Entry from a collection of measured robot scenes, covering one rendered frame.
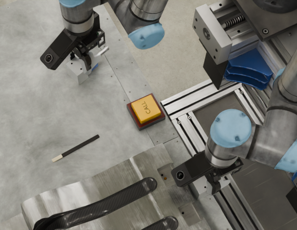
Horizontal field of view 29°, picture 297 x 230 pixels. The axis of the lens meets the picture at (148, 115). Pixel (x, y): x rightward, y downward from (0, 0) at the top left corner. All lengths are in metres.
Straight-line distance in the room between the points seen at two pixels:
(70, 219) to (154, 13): 0.51
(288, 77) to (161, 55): 1.48
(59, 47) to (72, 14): 0.14
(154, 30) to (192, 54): 1.35
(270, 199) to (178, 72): 0.73
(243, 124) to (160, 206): 0.35
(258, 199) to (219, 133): 1.04
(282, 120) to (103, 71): 0.62
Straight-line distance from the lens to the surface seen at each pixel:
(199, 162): 1.30
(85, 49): 1.47
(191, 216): 1.41
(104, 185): 1.41
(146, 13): 1.22
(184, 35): 2.64
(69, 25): 1.38
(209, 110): 2.24
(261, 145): 1.16
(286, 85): 1.16
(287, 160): 1.17
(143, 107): 1.53
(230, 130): 1.13
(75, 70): 1.57
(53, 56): 1.44
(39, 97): 1.61
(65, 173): 1.51
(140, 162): 1.42
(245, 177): 2.16
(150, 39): 1.26
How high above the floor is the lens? 2.23
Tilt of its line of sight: 66 degrees down
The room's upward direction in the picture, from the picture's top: 4 degrees clockwise
